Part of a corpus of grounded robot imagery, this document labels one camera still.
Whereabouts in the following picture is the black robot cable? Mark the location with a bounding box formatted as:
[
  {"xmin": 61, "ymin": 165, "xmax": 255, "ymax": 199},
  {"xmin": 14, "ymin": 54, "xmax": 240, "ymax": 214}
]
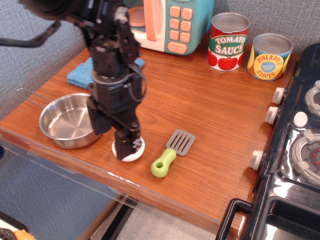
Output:
[{"xmin": 0, "ymin": 21, "xmax": 61, "ymax": 48}]

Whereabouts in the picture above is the black toy stove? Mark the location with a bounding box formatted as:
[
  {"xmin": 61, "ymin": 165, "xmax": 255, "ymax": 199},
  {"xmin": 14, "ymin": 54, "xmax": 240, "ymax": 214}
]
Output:
[{"xmin": 216, "ymin": 43, "xmax": 320, "ymax": 240}]

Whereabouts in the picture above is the white stove knob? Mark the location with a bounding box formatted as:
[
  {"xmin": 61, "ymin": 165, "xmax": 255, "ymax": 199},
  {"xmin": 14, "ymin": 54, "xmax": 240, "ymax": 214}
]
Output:
[
  {"xmin": 249, "ymin": 150, "xmax": 264, "ymax": 171},
  {"xmin": 265, "ymin": 106, "xmax": 279, "ymax": 125},
  {"xmin": 272, "ymin": 87, "xmax": 286, "ymax": 105}
]

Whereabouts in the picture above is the blue folded cloth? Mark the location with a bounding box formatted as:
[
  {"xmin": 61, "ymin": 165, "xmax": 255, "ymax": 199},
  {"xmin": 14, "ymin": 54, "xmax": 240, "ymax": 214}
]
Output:
[{"xmin": 66, "ymin": 56, "xmax": 145, "ymax": 90}]

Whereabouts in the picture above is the white stove knob middle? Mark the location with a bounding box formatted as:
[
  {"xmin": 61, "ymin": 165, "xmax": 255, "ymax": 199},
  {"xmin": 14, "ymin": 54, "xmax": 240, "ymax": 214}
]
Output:
[{"xmin": 265, "ymin": 106, "xmax": 279, "ymax": 125}]

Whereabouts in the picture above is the white stove knob lower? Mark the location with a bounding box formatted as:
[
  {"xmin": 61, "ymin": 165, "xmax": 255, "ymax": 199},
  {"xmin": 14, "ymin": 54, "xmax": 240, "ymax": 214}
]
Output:
[{"xmin": 249, "ymin": 150, "xmax": 264, "ymax": 171}]

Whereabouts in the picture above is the clear acrylic table guard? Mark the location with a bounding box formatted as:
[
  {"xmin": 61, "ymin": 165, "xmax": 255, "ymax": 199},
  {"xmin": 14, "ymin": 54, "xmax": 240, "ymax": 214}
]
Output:
[{"xmin": 0, "ymin": 126, "xmax": 255, "ymax": 232}]

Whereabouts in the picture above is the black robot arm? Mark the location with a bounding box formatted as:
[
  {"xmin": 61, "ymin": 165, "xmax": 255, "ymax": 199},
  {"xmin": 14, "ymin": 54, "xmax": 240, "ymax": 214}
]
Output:
[{"xmin": 22, "ymin": 0, "xmax": 147, "ymax": 162}]

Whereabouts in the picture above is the pineapple slices can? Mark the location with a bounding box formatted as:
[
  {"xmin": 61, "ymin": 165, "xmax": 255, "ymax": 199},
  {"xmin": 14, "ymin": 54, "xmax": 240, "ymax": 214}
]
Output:
[{"xmin": 247, "ymin": 33, "xmax": 294, "ymax": 81}]

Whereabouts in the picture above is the stainless steel pan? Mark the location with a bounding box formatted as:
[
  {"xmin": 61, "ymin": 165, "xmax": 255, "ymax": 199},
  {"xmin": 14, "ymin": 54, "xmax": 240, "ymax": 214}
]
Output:
[{"xmin": 16, "ymin": 88, "xmax": 100, "ymax": 150}]

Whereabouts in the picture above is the green grey toy spatula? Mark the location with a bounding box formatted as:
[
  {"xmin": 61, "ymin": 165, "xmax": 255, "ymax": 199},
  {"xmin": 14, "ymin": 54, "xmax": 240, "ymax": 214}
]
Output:
[{"xmin": 150, "ymin": 129, "xmax": 195, "ymax": 178}]

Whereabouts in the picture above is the tomato sauce can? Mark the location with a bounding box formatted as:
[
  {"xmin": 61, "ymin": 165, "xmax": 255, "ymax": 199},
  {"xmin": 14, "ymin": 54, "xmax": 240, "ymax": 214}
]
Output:
[{"xmin": 207, "ymin": 12, "xmax": 250, "ymax": 72}]

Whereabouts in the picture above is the teal toy microwave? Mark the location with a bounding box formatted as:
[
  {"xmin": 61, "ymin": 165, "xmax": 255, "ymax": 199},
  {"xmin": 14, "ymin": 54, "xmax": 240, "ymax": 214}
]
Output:
[{"xmin": 123, "ymin": 0, "xmax": 215, "ymax": 56}]

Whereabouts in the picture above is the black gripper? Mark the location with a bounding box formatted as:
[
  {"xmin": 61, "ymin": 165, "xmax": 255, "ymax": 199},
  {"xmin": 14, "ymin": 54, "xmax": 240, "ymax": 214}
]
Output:
[{"xmin": 87, "ymin": 73, "xmax": 144, "ymax": 160}]

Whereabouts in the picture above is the white stove knob upper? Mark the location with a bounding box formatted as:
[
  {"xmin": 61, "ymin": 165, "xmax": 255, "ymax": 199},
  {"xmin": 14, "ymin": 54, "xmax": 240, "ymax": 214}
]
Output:
[{"xmin": 272, "ymin": 87, "xmax": 286, "ymax": 105}]

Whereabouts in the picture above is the white brown toy mushroom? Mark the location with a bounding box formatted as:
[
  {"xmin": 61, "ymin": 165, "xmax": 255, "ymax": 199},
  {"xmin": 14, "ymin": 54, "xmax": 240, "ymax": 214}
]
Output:
[{"xmin": 111, "ymin": 137, "xmax": 146, "ymax": 162}]

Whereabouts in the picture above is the yellow object bottom corner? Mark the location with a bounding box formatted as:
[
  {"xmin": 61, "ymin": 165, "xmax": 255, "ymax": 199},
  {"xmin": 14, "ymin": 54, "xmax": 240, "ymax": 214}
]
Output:
[{"xmin": 0, "ymin": 228, "xmax": 36, "ymax": 240}]

